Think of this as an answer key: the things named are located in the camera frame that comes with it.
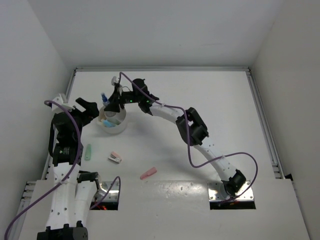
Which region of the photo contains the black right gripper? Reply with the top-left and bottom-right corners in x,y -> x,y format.
105,87 -> 142,113

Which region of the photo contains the clear blue spray bottle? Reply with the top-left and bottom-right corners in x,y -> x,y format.
101,92 -> 110,107

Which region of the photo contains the blue highlighter pen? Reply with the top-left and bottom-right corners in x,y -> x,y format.
103,120 -> 115,128

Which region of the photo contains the green highlighter clear cap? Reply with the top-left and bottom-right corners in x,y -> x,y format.
114,119 -> 122,125

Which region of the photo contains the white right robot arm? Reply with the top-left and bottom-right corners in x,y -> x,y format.
104,76 -> 246,199

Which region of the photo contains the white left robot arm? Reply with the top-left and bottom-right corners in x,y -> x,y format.
37,94 -> 100,240

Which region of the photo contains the white round divided container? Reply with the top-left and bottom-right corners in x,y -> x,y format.
97,107 -> 128,135

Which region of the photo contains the small green highlighter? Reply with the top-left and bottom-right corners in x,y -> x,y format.
84,144 -> 92,161

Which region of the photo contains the pink white stapler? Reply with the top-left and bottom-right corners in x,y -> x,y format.
107,151 -> 122,164

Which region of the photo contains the pink highlighter pen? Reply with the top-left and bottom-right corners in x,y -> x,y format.
139,167 -> 157,180

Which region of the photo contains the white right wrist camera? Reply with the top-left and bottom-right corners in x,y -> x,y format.
111,76 -> 121,88

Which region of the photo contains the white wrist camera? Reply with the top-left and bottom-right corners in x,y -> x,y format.
51,93 -> 74,114
111,76 -> 121,88

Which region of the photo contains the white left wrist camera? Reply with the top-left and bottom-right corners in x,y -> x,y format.
51,93 -> 74,114

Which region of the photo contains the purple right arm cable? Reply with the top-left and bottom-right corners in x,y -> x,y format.
118,71 -> 259,202

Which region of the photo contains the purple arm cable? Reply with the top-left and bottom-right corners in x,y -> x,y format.
118,71 -> 259,202
4,99 -> 121,240

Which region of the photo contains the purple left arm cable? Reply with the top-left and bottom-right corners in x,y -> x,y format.
4,99 -> 121,240

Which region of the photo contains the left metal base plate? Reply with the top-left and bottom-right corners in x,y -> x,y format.
92,180 -> 120,203

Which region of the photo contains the metal base plate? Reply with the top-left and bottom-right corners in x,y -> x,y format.
207,181 -> 255,203
92,180 -> 120,203

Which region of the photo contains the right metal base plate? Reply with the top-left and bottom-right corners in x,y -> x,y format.
207,181 -> 255,203

